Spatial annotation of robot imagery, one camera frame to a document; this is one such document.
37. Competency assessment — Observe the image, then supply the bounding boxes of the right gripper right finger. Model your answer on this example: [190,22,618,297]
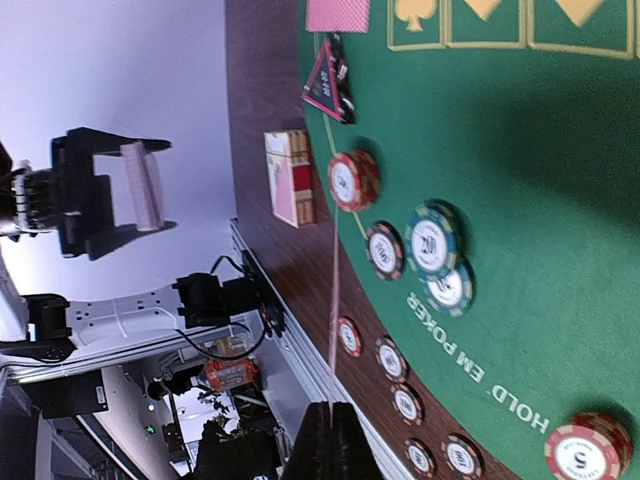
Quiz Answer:
[330,402,383,480]

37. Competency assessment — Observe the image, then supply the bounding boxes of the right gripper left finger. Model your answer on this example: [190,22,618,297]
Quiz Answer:
[281,402,332,480]

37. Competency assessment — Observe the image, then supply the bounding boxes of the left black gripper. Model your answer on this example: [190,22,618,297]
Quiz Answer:
[51,127,177,261]

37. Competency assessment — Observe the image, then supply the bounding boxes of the pink playing card deck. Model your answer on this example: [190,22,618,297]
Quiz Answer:
[120,142,165,232]

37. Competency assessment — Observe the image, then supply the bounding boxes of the red poker chip stack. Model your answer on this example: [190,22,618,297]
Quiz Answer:
[338,316,362,358]

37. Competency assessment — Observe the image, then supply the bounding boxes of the pink card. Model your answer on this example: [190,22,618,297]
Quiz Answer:
[305,0,371,33]
[327,205,340,426]

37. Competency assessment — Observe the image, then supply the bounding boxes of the brown chip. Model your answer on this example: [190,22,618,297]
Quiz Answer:
[366,221,405,281]

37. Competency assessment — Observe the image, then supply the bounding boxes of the red chips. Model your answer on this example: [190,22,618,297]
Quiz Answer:
[328,150,381,213]
[544,412,634,480]

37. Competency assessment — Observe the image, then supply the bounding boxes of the green chips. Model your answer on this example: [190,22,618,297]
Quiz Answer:
[402,199,474,317]

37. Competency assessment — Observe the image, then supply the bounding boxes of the triangular black red dealer button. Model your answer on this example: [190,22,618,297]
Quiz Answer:
[302,33,355,125]

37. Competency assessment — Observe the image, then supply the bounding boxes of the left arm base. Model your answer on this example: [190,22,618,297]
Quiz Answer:
[171,250,285,338]

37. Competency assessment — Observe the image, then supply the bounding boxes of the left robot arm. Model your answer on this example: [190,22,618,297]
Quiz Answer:
[1,127,264,365]

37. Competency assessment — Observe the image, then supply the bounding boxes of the scattered brown chip three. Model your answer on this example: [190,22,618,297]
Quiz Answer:
[404,438,437,479]

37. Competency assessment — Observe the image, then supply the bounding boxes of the scattered brown chip two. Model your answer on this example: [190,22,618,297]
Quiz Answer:
[391,383,424,426]

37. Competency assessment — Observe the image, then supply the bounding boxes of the scattered brown chip one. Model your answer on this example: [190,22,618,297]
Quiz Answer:
[375,336,409,383]

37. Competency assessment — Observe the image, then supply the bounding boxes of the playing card box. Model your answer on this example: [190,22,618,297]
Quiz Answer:
[264,130,315,228]

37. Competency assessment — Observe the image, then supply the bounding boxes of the round green poker mat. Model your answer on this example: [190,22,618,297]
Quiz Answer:
[306,1,639,479]

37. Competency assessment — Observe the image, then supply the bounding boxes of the front aluminium rail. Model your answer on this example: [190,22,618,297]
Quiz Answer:
[230,219,411,479]

